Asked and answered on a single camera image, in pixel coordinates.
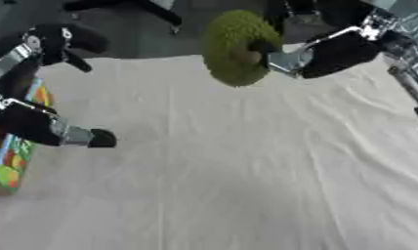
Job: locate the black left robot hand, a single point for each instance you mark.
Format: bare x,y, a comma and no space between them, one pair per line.
24,125

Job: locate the black chair base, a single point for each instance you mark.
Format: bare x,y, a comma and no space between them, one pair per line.
155,11

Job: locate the green fuzzy plush toy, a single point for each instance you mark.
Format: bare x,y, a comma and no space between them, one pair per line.
232,49

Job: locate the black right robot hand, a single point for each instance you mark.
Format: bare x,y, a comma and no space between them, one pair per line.
338,55

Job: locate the cardboard box with colourful print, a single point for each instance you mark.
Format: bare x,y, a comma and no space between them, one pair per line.
16,156

